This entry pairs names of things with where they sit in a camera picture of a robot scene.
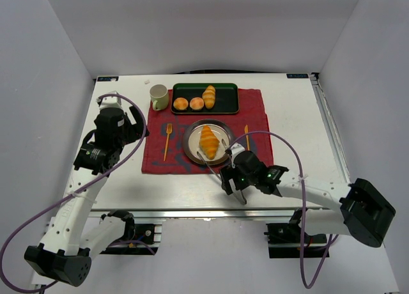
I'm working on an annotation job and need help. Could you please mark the steel tongs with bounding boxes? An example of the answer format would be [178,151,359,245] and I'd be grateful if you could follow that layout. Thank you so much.
[196,151,247,205]

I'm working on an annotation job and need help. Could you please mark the large striped croissant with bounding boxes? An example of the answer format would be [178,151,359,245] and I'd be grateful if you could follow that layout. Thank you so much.
[199,125,220,160]

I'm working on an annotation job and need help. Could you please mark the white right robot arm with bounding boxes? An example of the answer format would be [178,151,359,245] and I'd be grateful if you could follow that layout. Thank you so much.
[220,146,396,248]

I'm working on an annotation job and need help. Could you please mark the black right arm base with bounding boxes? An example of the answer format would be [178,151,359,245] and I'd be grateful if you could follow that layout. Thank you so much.
[264,223,328,259]

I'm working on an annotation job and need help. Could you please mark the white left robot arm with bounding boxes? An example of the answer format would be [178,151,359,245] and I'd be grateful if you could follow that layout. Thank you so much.
[24,105,149,287]

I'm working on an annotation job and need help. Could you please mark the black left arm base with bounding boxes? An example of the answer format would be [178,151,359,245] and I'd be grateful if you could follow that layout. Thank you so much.
[101,224,162,256]

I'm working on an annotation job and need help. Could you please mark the small striped bread roll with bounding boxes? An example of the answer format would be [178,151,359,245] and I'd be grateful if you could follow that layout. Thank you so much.
[202,85,216,109]

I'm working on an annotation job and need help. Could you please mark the light green mug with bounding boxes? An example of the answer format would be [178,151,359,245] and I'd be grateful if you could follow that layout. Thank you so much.
[150,84,169,111]

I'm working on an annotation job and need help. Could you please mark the orange plastic fork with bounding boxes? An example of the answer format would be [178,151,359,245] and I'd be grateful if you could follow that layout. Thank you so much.
[163,123,173,162]

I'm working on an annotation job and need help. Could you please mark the orange plastic knife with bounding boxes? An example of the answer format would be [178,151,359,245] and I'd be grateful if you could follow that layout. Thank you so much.
[244,125,251,151]

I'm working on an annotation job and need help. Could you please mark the red patterned placemat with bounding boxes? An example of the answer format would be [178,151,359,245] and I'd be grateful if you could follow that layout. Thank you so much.
[141,89,270,174]

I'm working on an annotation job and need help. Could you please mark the round bun left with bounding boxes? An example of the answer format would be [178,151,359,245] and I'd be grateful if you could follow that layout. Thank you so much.
[173,97,189,111]

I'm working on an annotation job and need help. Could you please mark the round bun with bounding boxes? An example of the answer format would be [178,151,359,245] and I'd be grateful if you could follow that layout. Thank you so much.
[173,97,189,111]
[189,97,205,111]

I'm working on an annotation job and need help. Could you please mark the blue label left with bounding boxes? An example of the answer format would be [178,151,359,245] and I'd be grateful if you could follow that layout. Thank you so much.
[96,76,119,82]

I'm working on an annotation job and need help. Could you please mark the blue label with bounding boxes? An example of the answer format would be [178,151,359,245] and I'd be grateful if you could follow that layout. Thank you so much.
[286,73,309,79]
[96,76,119,82]

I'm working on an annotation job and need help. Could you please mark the silver rimmed white plate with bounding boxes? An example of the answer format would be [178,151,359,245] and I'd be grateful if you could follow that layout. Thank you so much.
[181,119,235,166]

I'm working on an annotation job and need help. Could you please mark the round bun right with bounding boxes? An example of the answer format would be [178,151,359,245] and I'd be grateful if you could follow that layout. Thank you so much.
[189,97,205,111]

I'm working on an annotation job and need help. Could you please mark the black and green tray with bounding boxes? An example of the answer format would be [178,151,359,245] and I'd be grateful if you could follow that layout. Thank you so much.
[171,83,240,115]

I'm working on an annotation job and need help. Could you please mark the blue label right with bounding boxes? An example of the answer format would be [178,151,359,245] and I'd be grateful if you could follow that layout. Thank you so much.
[286,73,309,79]

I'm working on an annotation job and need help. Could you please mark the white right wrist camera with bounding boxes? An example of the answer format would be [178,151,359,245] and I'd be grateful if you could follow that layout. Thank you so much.
[225,143,246,168]

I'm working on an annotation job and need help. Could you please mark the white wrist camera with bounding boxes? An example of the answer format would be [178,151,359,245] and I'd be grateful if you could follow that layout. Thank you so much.
[96,91,123,111]
[225,143,246,168]

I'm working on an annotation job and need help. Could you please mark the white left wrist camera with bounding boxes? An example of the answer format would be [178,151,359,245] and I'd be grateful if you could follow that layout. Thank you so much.
[96,91,123,111]

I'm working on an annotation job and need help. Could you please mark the aluminium table rail front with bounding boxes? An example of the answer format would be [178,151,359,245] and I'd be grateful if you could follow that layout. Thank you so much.
[88,207,364,221]

